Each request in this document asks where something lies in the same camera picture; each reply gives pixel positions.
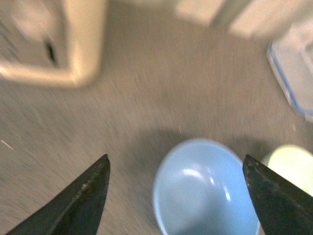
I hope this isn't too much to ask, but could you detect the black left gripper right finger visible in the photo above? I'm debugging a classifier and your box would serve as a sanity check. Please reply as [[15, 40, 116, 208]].
[[242, 154, 313, 235]]

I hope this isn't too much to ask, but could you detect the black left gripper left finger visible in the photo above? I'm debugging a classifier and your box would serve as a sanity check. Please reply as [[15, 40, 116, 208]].
[[8, 154, 110, 235]]

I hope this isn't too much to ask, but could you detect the green plastic bowl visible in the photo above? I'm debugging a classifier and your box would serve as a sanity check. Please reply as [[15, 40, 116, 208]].
[[261, 144, 313, 195]]

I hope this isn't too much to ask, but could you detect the blue plastic bowl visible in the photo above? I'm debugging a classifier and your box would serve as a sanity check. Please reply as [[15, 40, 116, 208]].
[[152, 139, 260, 235]]

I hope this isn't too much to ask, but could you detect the clear plastic food container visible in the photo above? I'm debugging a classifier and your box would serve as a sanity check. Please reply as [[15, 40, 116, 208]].
[[267, 19, 313, 122]]

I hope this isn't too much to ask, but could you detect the cream two-slot toaster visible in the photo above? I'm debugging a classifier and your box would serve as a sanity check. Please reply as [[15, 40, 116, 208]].
[[0, 0, 109, 88]]

